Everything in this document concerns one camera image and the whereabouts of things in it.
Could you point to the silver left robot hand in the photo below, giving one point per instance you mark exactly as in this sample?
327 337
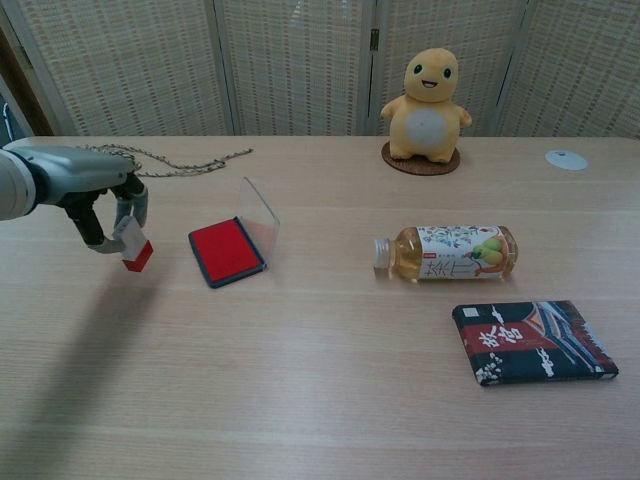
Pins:
75 172

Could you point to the white and red stamp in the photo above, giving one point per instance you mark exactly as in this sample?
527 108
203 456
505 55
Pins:
135 250

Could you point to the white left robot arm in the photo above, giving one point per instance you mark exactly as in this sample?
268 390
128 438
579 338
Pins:
12 185

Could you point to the red ink pad with clear lid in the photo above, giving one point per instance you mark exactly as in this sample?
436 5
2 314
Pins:
227 250

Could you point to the woven folding screen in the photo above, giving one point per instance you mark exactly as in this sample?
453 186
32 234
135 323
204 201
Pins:
300 65

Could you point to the round brown woven coaster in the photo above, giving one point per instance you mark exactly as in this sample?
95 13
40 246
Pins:
400 164

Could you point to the yellow plush toy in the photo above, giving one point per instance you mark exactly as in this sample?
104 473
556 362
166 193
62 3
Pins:
427 107

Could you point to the green tea plastic bottle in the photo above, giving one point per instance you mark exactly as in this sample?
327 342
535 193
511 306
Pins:
450 252

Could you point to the dark printed book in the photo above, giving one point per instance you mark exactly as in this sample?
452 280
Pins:
530 342

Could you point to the white round table grommet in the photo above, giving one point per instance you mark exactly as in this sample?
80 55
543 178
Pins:
565 160

